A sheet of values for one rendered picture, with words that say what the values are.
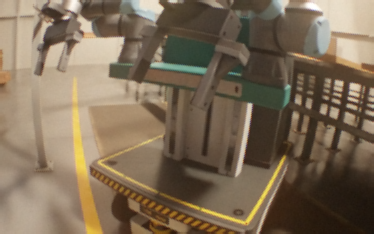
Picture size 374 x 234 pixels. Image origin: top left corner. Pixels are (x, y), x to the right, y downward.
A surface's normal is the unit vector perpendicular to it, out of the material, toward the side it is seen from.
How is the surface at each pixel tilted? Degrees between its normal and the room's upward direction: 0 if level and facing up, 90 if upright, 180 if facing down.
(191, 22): 67
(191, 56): 90
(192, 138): 90
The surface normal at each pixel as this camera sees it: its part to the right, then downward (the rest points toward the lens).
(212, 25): -0.50, -0.22
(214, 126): -0.51, 0.19
